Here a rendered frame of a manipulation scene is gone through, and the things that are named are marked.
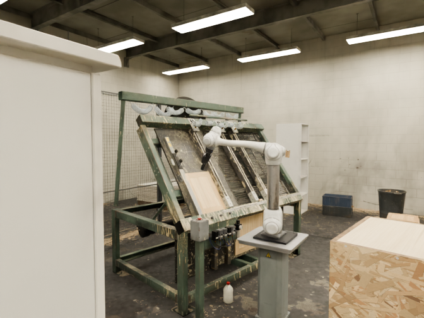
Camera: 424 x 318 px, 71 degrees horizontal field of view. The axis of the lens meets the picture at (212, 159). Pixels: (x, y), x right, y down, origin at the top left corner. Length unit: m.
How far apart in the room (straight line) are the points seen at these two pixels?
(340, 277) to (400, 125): 6.88
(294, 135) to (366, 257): 5.84
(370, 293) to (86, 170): 0.99
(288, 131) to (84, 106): 6.54
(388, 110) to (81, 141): 7.70
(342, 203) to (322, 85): 3.05
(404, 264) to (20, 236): 1.03
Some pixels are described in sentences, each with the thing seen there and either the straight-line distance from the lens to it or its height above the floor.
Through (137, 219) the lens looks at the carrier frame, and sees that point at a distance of 3.42.
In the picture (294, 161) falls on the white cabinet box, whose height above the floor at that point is 1.21.
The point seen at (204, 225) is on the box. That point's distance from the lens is 2.65.
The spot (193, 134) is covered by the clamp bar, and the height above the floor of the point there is 1.71.
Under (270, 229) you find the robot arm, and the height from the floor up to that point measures 0.90.
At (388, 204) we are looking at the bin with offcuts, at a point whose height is 0.39.
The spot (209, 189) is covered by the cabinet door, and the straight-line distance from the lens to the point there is 3.25.
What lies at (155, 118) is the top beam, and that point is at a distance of 3.33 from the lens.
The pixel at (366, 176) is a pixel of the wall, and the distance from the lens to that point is 8.03.
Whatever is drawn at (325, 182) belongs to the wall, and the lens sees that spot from 8.20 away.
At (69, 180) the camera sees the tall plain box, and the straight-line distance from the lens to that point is 0.51.
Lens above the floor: 1.60
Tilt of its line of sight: 3 degrees down
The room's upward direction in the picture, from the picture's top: straight up
